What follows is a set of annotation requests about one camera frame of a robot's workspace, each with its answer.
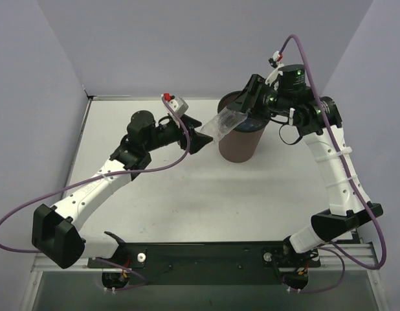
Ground clear unlabelled plastic bottle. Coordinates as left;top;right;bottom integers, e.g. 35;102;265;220
199;108;248;144

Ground clear bottle blue label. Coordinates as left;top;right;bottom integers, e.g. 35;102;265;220
236;119;267;133

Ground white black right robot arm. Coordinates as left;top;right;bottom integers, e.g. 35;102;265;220
227;64;383;253

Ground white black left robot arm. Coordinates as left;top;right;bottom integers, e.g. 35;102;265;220
32;110;213;268

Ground brown plastic bin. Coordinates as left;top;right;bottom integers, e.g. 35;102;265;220
217;91;269;163

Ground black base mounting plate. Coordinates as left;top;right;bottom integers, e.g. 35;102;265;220
87;241;320;285

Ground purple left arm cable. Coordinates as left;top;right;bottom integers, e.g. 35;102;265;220
0;97;191;291

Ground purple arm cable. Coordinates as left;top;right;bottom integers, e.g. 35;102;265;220
279;34;387;295
0;97;191;291

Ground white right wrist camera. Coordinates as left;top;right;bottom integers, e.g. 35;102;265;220
265;51;283;86

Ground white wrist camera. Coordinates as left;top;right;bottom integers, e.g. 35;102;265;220
265;51;283;86
161;93;188;127

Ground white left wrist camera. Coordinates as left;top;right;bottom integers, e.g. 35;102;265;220
161;93;188;127

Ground aluminium table edge rail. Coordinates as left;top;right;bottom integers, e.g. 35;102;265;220
69;95;129;163

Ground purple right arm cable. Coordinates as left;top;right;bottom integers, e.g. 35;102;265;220
279;34;387;295

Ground aluminium front rail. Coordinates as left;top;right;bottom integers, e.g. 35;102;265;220
31;241;378;272

